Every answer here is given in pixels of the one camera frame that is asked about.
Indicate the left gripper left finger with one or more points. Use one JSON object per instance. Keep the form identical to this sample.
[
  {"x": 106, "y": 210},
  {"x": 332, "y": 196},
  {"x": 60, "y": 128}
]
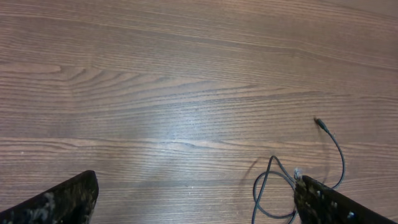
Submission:
[{"x": 71, "y": 202}]

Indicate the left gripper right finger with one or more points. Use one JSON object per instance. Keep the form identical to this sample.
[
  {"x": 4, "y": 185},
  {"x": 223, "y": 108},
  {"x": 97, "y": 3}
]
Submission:
[{"x": 318, "y": 204}]

